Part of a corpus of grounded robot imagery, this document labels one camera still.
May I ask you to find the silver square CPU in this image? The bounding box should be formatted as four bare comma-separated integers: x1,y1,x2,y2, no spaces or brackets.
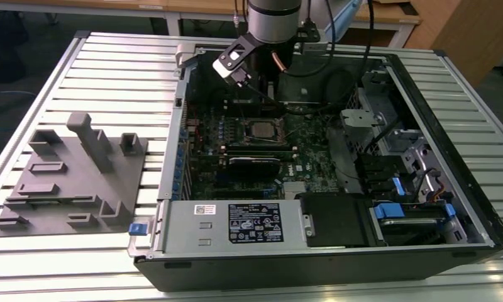
250,121,278,138

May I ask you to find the metal socket cover frame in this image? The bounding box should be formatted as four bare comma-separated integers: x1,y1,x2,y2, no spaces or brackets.
243,118,289,144

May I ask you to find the metal CPU socket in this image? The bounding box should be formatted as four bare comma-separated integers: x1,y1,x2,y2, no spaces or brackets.
242,118,293,145

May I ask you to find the silver perforated drive cage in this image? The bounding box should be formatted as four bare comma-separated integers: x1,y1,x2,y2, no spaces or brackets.
342,61,431,158

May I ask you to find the green motherboard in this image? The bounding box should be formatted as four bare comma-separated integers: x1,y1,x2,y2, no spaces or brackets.
182,99,350,201

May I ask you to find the black graphics card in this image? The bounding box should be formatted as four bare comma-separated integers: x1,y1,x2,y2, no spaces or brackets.
227,156,282,184

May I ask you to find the grey metal support bar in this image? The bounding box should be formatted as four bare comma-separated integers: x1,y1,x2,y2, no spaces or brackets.
325,124,363,193

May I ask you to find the wooden cabinet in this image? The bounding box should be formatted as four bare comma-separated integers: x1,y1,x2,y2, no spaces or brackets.
421,0,503,88

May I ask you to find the black plastic fan shroud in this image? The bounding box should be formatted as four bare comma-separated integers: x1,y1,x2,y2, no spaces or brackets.
298,192,389,250

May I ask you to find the grey power supply unit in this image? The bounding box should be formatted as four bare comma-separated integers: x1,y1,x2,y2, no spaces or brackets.
162,199,309,254

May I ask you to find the hard disk in blue carrier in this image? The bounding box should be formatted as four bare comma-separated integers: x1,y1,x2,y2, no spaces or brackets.
371,203,456,248

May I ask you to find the grey plastic parts rack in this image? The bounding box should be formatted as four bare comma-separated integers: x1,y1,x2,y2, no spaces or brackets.
0,112,150,239

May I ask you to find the black bag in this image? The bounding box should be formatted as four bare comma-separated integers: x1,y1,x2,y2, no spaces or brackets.
0,9,30,84

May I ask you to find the black open PC case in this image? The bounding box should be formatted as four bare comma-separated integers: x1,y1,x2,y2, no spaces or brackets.
126,42,503,293

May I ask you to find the black wrist mount bracket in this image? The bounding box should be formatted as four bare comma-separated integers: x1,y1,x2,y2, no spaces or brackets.
295,19,322,44

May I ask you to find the thin hanging cable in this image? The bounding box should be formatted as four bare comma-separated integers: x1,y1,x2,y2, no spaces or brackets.
233,0,247,31

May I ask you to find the grey case handle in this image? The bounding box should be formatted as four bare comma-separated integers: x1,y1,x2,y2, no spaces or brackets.
174,43,207,69

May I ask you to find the wooden desk white frame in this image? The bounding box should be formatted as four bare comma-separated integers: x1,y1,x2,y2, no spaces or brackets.
0,0,423,48

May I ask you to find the grey metal bracket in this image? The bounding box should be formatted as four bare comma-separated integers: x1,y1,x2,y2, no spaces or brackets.
339,108,383,130

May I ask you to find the black camera cable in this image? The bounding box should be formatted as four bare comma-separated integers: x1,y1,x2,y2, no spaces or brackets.
282,0,378,78

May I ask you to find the black plastic bay bracket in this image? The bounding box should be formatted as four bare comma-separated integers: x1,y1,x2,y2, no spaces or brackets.
354,153,405,195

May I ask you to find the coloured wire bundle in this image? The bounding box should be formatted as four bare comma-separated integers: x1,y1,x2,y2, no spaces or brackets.
425,185,450,203

